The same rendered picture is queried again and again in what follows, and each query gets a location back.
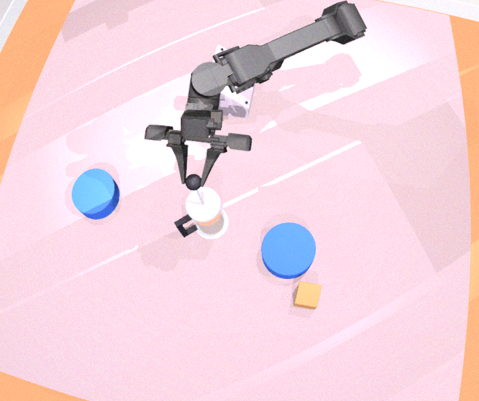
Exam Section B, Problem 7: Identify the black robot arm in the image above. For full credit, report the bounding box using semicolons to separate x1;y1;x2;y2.
180;0;368;138

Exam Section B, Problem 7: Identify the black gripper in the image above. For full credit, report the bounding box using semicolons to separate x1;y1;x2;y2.
144;97;252;187

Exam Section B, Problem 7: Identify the light blue cylinder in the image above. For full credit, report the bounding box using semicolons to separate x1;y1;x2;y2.
72;168;120;220
262;223;316;279

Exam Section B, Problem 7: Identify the orange square block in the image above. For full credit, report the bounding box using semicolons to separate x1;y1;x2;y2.
294;281;322;310

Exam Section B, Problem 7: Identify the glass french press with black handle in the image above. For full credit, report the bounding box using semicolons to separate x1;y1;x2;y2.
174;173;229;240

